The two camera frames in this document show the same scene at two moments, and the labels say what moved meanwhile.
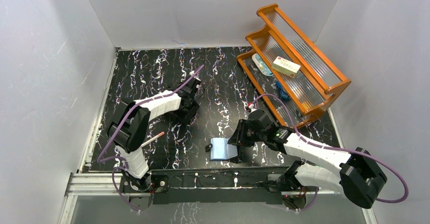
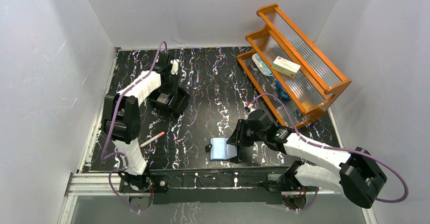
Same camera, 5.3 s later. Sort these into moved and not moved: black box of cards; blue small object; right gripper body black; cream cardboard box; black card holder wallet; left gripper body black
Moved: left gripper body black; black box of cards
Not moved: right gripper body black; blue small object; cream cardboard box; black card holder wallet
